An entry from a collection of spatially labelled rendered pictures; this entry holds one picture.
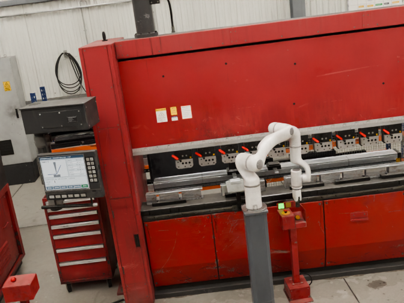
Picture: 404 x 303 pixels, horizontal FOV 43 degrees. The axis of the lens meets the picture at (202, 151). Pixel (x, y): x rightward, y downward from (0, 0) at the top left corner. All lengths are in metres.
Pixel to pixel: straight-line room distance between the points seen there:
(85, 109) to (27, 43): 5.17
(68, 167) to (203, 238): 1.40
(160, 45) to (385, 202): 2.33
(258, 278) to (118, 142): 1.53
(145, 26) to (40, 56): 4.67
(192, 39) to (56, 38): 4.77
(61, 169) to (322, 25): 2.32
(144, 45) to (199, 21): 4.37
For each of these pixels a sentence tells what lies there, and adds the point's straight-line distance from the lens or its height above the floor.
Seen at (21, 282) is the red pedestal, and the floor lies 0.80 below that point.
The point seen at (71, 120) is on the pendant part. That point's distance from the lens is 3.75.
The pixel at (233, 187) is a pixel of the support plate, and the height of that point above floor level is 1.00.
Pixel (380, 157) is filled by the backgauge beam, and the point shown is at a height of 0.96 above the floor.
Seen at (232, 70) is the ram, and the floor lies 1.96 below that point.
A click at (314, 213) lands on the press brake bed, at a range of 4.56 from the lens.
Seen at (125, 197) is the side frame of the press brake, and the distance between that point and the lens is 4.30.
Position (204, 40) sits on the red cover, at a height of 2.23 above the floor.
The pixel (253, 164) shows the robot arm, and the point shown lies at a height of 1.38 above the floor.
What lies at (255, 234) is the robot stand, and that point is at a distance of 3.88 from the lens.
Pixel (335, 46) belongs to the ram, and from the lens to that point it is 4.36.
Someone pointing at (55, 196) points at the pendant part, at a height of 1.27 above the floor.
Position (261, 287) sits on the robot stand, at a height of 0.37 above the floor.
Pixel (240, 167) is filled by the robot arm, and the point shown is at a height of 1.33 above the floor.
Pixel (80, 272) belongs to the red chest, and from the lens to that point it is 5.09.
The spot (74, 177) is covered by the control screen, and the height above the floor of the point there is 1.41.
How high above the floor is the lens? 2.53
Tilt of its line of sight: 16 degrees down
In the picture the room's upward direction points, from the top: 7 degrees counter-clockwise
